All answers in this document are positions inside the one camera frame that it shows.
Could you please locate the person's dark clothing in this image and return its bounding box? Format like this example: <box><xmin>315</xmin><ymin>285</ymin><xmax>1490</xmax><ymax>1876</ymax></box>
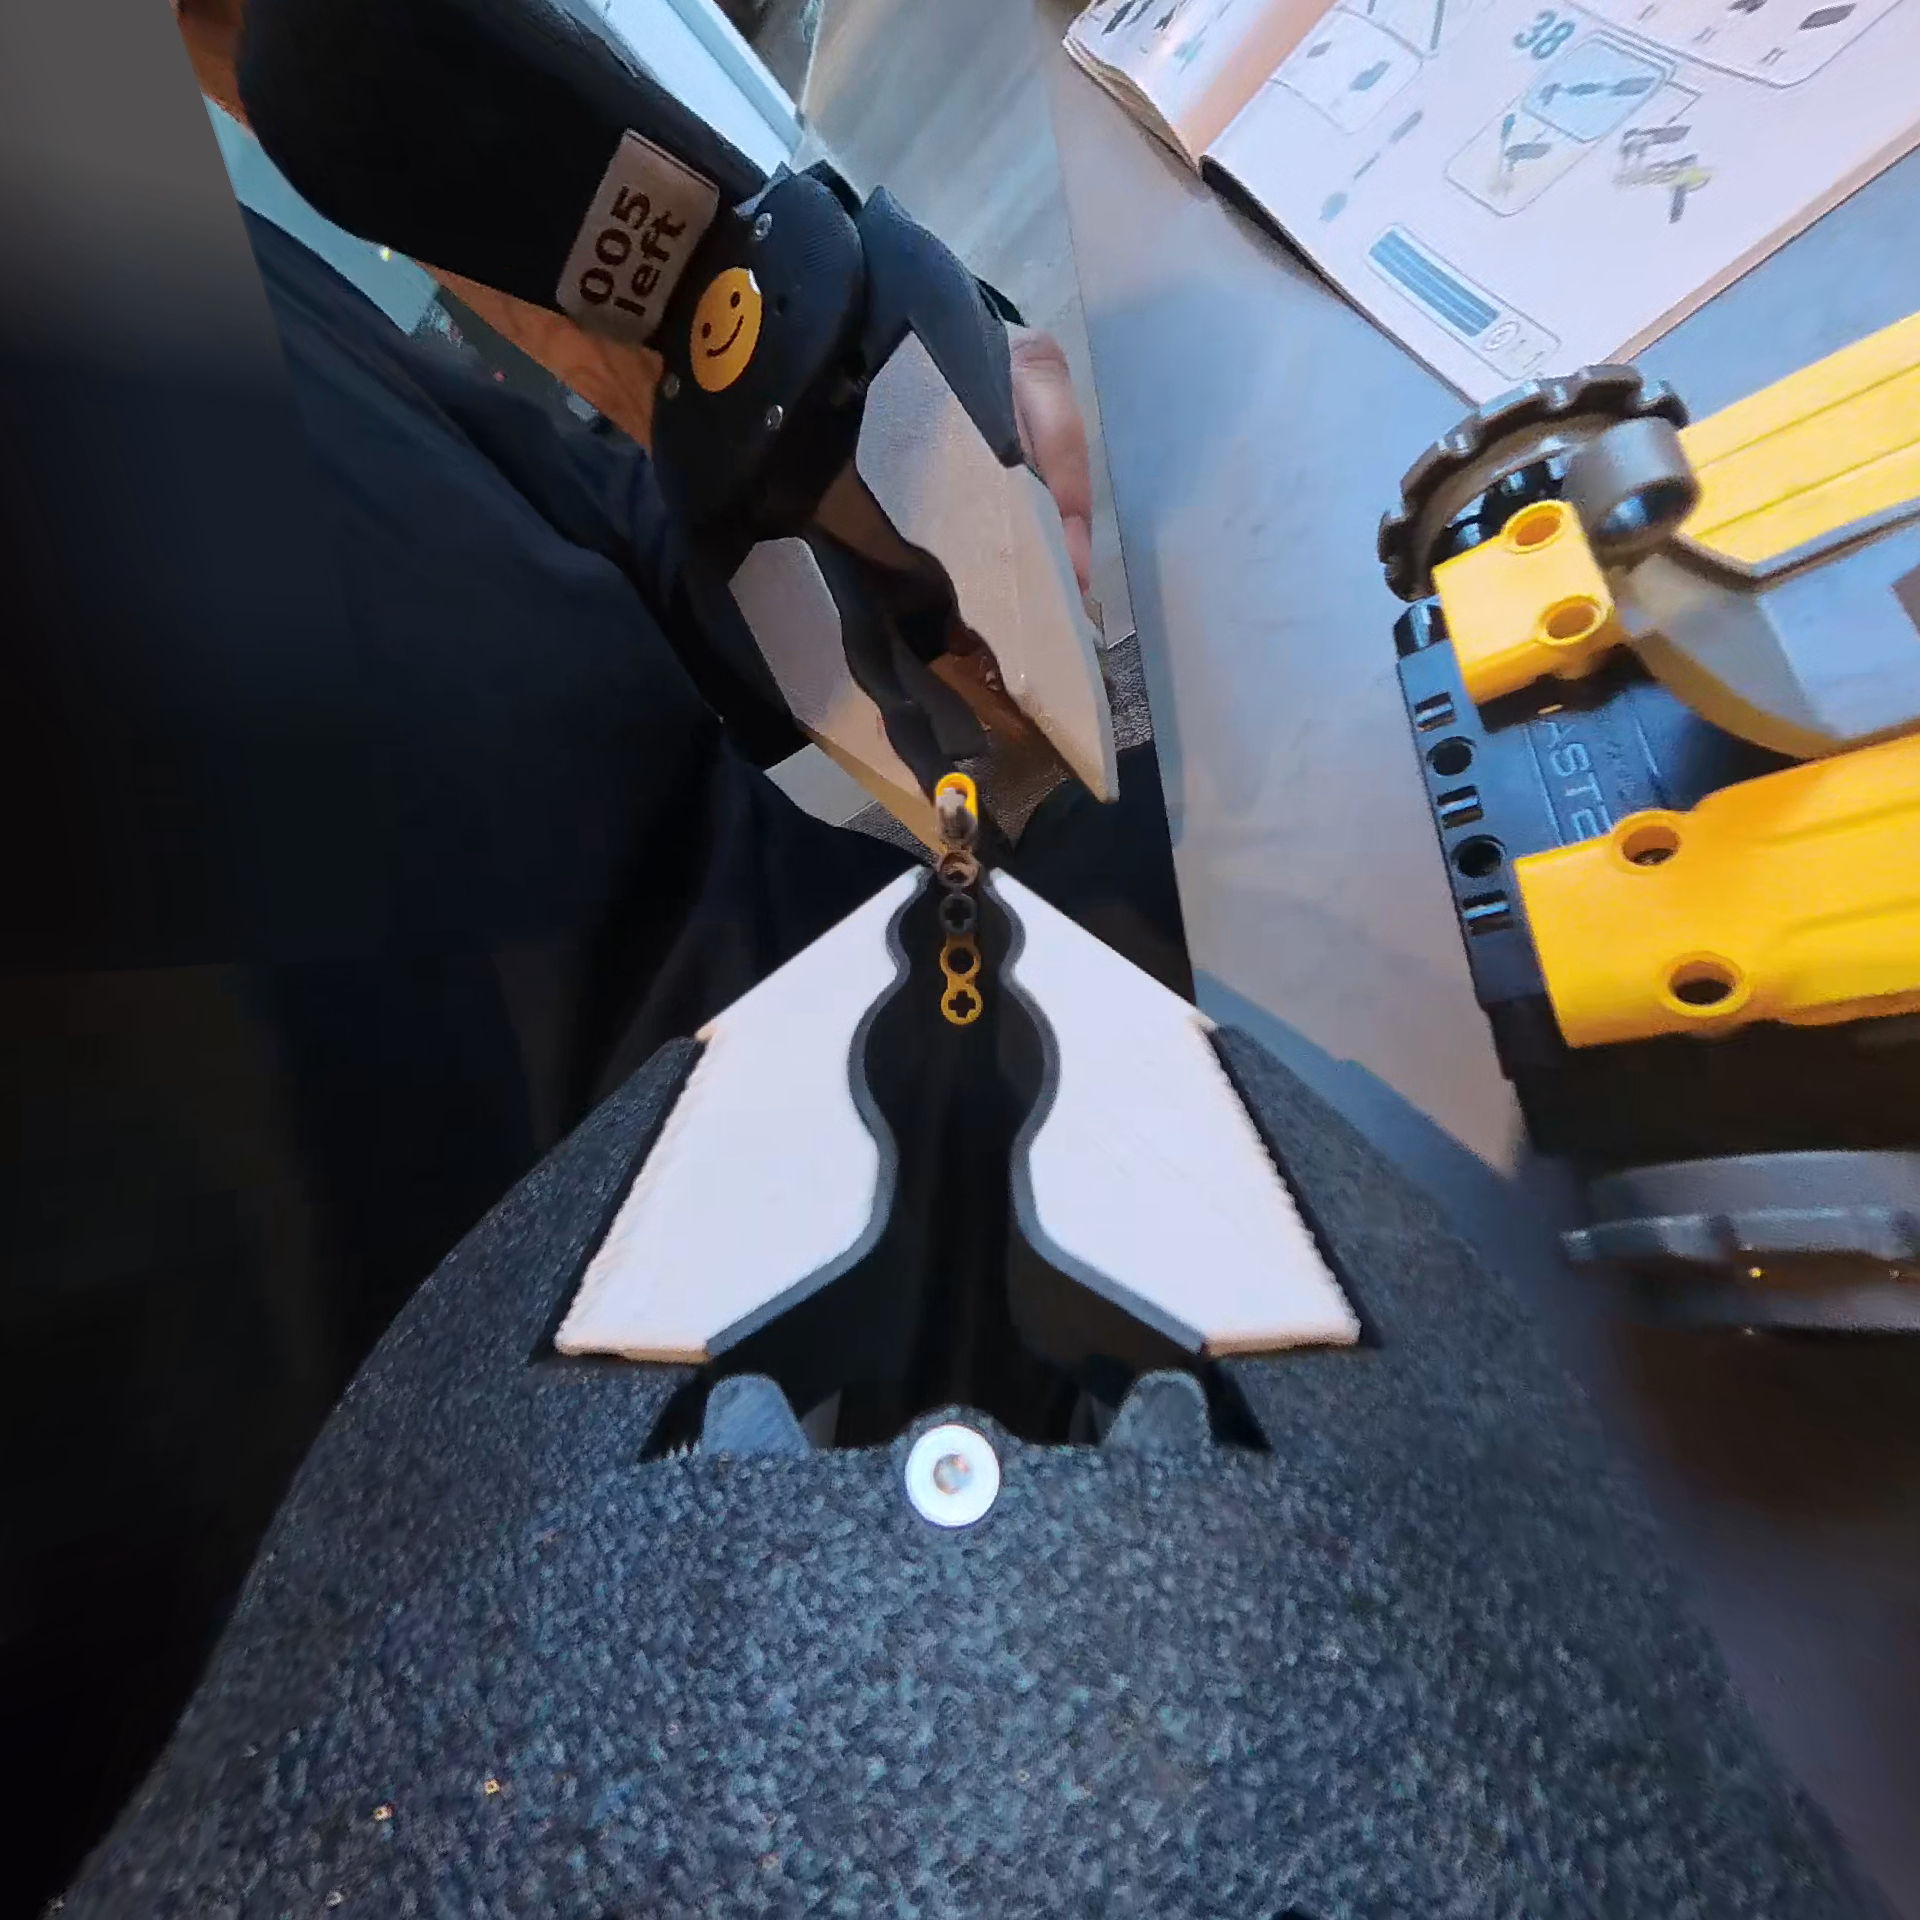
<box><xmin>0</xmin><ymin>209</ymin><xmax>1203</xmax><ymax>1920</ymax></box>

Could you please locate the person's left forearm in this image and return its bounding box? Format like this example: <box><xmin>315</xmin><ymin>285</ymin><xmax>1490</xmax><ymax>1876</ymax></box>
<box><xmin>239</xmin><ymin>209</ymin><xmax>811</xmax><ymax>771</ymax></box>

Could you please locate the instruction booklet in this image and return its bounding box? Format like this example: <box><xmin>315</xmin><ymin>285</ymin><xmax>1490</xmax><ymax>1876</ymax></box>
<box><xmin>1062</xmin><ymin>0</ymin><xmax>1920</xmax><ymax>407</ymax></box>

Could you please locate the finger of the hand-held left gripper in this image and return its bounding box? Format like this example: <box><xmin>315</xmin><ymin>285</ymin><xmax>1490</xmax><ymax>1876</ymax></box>
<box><xmin>730</xmin><ymin>534</ymin><xmax>945</xmax><ymax>833</ymax></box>
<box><xmin>855</xmin><ymin>333</ymin><xmax>1124</xmax><ymax>805</ymax></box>

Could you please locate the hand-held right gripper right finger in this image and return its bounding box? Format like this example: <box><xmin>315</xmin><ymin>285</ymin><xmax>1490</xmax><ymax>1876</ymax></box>
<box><xmin>986</xmin><ymin>870</ymin><xmax>1364</xmax><ymax>1360</ymax></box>

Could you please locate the person's left hand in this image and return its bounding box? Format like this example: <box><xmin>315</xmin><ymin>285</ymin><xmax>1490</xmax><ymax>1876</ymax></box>
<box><xmin>1007</xmin><ymin>326</ymin><xmax>1099</xmax><ymax>606</ymax></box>

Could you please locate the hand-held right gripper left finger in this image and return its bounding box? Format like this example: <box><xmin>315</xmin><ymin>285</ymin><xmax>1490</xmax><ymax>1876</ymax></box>
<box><xmin>555</xmin><ymin>865</ymin><xmax>925</xmax><ymax>1365</ymax></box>

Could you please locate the yellow toy vehicle model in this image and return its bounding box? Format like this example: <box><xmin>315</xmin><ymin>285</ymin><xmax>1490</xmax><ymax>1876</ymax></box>
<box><xmin>1375</xmin><ymin>307</ymin><xmax>1920</xmax><ymax>1337</ymax></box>

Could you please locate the yellow thin toy beam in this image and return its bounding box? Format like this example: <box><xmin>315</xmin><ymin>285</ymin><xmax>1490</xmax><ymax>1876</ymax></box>
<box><xmin>931</xmin><ymin>853</ymin><xmax>989</xmax><ymax>1031</ymax></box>

